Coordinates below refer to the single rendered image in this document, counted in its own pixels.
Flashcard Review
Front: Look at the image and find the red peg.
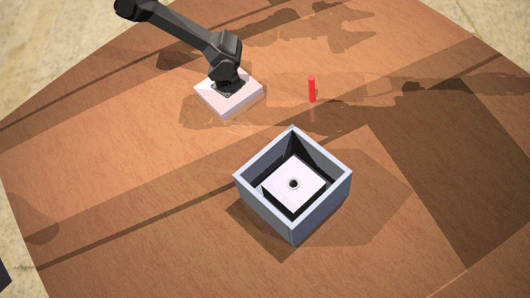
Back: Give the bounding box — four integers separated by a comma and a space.
308, 75, 315, 102

